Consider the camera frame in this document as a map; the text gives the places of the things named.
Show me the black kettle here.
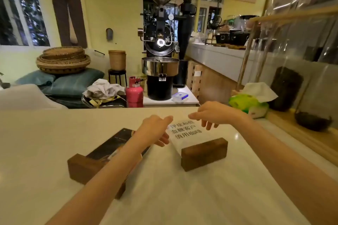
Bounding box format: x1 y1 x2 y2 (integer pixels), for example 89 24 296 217
207 15 227 31

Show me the wooden glass tube rack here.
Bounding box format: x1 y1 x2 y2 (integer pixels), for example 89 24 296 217
236 0 338 167

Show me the person's right forearm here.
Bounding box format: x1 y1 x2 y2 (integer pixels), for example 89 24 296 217
237 112 338 225

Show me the tall woven bin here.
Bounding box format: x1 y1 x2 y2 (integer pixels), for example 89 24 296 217
108 50 127 71

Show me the black coffee roaster machine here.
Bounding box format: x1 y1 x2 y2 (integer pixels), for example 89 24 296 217
137 0 181 101

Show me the person's left hand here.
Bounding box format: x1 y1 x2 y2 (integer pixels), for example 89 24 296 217
133 115 174 151

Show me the wooden sign base block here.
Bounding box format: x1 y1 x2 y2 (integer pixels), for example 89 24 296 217
181 137 229 172

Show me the pink gas cylinder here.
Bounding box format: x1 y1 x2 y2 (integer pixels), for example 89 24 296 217
125 76 144 108

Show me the person's right hand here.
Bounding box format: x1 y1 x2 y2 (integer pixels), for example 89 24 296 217
188 101 249 131

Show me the blue lid plastic container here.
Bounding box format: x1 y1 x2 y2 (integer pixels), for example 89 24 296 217
171 92 189 103

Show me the low white platform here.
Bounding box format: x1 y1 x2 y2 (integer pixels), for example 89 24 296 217
142 86 200 108

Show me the white printed sign sheet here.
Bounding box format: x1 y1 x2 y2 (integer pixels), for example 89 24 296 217
165 119 214 157

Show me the wide woven basket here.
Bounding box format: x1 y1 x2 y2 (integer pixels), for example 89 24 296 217
36 60 91 75

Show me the small woven basket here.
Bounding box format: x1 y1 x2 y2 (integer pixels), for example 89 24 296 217
42 46 86 60

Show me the green tissue box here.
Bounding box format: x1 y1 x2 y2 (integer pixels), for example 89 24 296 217
228 82 278 119

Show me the small teal cushion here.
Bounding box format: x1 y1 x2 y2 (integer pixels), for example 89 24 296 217
15 70 56 86

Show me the white framed window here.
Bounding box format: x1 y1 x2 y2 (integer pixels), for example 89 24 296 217
0 0 51 47

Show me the black metal tray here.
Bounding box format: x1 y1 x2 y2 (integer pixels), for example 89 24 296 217
81 94 128 109

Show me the brown spoon wall poster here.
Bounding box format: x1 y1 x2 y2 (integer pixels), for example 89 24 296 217
45 0 88 49

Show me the black round stool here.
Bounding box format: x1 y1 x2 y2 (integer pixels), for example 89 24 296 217
107 69 128 88

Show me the black chaff collector cyclone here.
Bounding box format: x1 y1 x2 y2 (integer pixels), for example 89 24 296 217
174 0 197 88

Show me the person's left forearm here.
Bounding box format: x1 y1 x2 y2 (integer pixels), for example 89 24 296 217
45 134 150 225

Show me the large teal cushion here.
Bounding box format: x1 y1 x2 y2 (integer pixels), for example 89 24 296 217
39 68 105 98

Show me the crumpled white cloth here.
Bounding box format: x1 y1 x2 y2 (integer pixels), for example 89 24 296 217
82 78 126 100

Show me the whisky advert sign wooden base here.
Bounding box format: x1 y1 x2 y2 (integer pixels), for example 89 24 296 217
67 153 127 199

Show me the black tabletop stove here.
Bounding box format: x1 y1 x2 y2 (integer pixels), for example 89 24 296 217
215 30 251 46

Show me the pale grey chair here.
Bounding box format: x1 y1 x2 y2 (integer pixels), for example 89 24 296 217
0 84 68 110

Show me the shallow woven basket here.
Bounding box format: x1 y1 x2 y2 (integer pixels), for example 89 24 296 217
37 54 91 66

